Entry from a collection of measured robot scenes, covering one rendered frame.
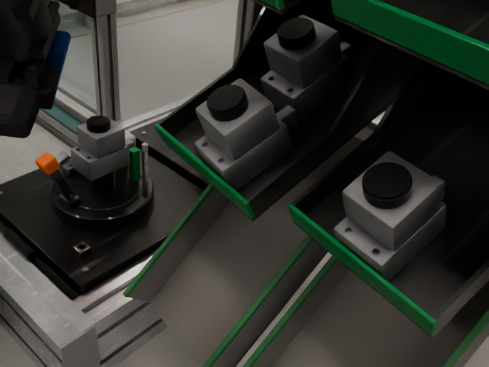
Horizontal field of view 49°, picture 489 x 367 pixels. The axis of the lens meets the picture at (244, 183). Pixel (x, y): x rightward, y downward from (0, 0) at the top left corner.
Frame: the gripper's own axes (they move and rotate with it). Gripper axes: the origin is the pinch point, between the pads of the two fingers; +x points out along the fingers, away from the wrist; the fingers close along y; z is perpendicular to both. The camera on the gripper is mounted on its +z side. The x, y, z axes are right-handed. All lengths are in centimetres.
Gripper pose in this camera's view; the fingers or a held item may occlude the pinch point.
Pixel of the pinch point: (38, 83)
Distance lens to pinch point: 55.5
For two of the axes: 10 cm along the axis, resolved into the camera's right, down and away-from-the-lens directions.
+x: -0.7, 5.2, 8.5
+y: -0.9, 8.5, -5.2
